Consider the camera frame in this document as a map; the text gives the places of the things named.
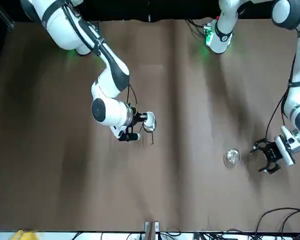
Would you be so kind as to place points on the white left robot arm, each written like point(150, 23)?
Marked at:
point(297, 75)

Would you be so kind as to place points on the aluminium frame post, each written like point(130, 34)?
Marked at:
point(5, 20)
point(151, 231)

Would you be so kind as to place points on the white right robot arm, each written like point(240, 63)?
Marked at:
point(65, 30)

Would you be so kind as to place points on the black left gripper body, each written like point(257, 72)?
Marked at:
point(272, 152)

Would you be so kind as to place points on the white crucible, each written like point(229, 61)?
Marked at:
point(150, 121)

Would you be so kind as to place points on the yellow bag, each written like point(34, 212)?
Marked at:
point(25, 235)

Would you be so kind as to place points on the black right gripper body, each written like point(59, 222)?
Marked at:
point(136, 118)

